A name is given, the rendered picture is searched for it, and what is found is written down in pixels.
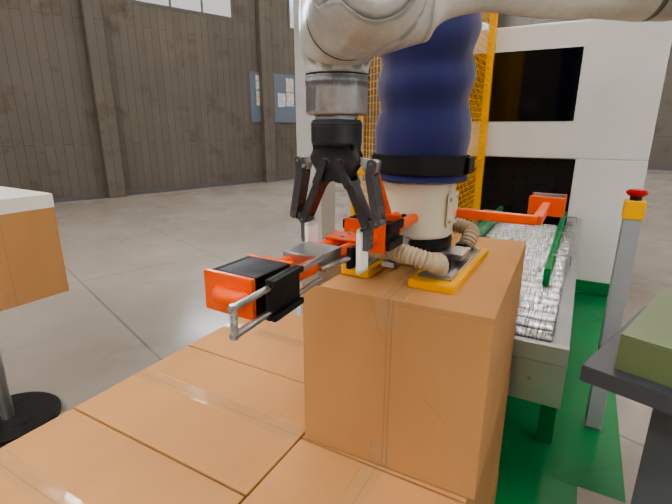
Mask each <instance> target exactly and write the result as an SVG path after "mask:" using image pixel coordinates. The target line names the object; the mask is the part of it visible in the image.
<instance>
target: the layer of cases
mask: <svg viewBox="0 0 672 504"><path fill-rule="evenodd" d="M230 334H231V333H230V323H228V324H226V325H224V326H223V327H221V328H219V329H217V330H215V331H213V332H212V333H210V334H208V335H206V336H204V337H202V338H201V339H199V340H197V341H195V342H193V343H191V344H190V345H189V346H186V347H184V348H182V349H181V350H179V351H177V352H175V353H173V354H171V355H170V356H168V357H166V358H164V359H162V360H160V361H159V362H157V363H155V364H153V365H151V366H149V367H148V368H146V369H144V370H142V371H140V372H139V373H137V374H135V375H133V376H131V377H129V378H128V379H126V380H124V381H122V382H120V383H118V384H117V385H115V386H113V387H111V388H109V389H107V390H106V391H104V392H102V393H100V394H98V395H97V396H95V397H93V398H91V399H89V400H87V401H86V402H84V403H82V404H80V405H78V406H76V407H75V410H74V409H71V410H69V411H67V412H65V413H64V414H62V415H60V416H58V417H56V418H55V419H53V420H51V421H49V422H47V423H45V424H44V425H42V426H40V427H38V428H36V429H34V430H33V431H31V432H29V433H27V434H25V435H23V436H22V437H20V438H18V439H16V440H14V441H13V442H11V443H9V444H7V445H5V446H3V447H2V448H0V504H489V503H490V499H491V495H492V492H493V488H494V484H495V480H496V477H497V473H498V468H499V460H500V452H501V444H502V436H503V428H504V421H505V413H506V405H507V397H508V389H509V381H510V373H511V366H510V369H509V372H508V376H507V380H506V384H505V387H504V391H503V395H502V399H501V402H500V406H499V410H498V414H497V417H496V421H495V425H494V429H493V432H492V436H491V440H490V444H489V447H488V451H487V455H486V459H485V462H484V466H483V470H482V474H481V477H480V481H479V485H478V489H477V492H476V496H475V499H474V500H472V499H469V498H466V497H464V496H461V495H458V494H456V493H453V492H450V491H448V490H445V489H442V488H440V487H437V486H434V485H432V484H429V483H426V482H424V481H421V480H418V479H415V478H413V477H410V476H407V475H405V474H402V473H399V472H397V471H394V470H391V469H389V468H386V467H383V466H381V465H378V464H375V463H373V462H370V461H367V460H365V459H362V458H359V457H357V456H354V455H351V454H349V453H346V452H343V451H341V450H338V449H335V448H333V447H330V446H327V445H324V444H322V443H319V442H316V441H314V440H311V439H308V438H306V437H305V400H304V349H303V316H302V315H298V314H294V313H289V314H287V315H286V316H284V317H283V318H282V319H280V320H279V321H277V322H272V321H267V320H264V321H263V322H261V323H260V324H258V325H257V326H256V327H254V328H253V329H251V330H250V331H248V332H247V333H245V334H244V335H242V336H241V337H239V340H238V341H231V340H230V339H229V335H230Z"/></svg>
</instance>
